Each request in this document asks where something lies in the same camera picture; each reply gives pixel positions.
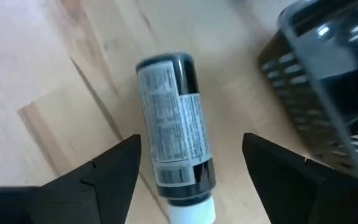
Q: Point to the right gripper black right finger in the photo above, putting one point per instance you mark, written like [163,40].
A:
[284,186]

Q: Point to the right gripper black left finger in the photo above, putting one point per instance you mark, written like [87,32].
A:
[110,186]

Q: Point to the black perforated plastic basket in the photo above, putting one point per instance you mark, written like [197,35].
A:
[306,93]

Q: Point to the black food colouring bottle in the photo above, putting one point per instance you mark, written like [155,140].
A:
[172,124]

